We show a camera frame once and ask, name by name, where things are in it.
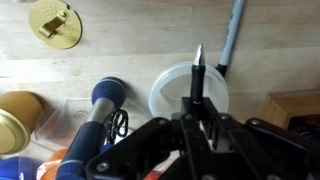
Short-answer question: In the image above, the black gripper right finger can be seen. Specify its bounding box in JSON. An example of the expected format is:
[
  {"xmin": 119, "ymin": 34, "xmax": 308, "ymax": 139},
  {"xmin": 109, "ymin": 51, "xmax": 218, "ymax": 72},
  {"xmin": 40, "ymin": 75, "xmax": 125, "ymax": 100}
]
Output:
[{"xmin": 199, "ymin": 96, "xmax": 320, "ymax": 180}]

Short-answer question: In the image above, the black pen silver tip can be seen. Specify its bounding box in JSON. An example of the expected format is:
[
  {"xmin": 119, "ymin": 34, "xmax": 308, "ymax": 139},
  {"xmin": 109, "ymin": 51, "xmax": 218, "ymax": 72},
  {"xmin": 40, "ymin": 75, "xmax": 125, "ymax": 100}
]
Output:
[{"xmin": 189, "ymin": 43, "xmax": 207, "ymax": 105}]

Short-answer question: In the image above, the black flashlight strap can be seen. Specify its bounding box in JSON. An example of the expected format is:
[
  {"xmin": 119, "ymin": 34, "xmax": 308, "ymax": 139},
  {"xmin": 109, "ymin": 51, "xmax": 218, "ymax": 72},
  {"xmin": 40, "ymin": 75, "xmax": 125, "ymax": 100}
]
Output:
[{"xmin": 106, "ymin": 108, "xmax": 130, "ymax": 141}]

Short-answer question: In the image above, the clear plastic container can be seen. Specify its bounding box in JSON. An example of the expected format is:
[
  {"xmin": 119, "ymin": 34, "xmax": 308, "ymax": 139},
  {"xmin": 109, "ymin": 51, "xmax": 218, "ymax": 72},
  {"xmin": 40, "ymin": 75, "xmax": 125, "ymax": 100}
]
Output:
[{"xmin": 31, "ymin": 98, "xmax": 101, "ymax": 155}]

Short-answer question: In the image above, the blue handheld microphone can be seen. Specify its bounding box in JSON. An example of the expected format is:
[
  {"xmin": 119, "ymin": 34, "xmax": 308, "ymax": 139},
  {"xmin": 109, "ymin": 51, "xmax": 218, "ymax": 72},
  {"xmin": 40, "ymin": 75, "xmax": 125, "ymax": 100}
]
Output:
[{"xmin": 54, "ymin": 76, "xmax": 128, "ymax": 180}]

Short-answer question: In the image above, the grey marker black cap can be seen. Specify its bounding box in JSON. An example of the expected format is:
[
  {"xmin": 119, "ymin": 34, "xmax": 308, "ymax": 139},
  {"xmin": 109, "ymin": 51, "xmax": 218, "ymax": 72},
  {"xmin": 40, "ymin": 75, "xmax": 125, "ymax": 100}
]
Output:
[{"xmin": 214, "ymin": 0, "xmax": 246, "ymax": 78}]

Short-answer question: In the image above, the blue plastic cup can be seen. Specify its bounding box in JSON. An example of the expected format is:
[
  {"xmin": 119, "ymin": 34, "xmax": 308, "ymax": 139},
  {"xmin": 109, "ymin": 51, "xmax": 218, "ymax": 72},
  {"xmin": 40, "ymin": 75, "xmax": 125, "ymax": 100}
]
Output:
[{"xmin": 0, "ymin": 155, "xmax": 41, "ymax": 180}]

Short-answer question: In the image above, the orange container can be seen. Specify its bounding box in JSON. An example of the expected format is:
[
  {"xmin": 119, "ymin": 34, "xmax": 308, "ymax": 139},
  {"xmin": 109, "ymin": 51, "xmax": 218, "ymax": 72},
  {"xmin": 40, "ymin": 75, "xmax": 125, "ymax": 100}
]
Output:
[{"xmin": 35, "ymin": 148, "xmax": 70, "ymax": 180}]

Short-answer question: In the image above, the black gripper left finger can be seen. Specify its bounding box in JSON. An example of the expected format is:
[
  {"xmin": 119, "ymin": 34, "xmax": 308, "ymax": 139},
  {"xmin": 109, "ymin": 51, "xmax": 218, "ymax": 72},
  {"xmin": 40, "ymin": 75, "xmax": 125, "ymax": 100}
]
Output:
[{"xmin": 84, "ymin": 96, "xmax": 214, "ymax": 180}]

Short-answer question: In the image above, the gold jar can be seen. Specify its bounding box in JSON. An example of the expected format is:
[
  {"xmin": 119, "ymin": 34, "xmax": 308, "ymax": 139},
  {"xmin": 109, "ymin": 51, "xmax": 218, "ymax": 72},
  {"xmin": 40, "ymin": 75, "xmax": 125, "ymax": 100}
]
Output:
[{"xmin": 0, "ymin": 90, "xmax": 44, "ymax": 156}]

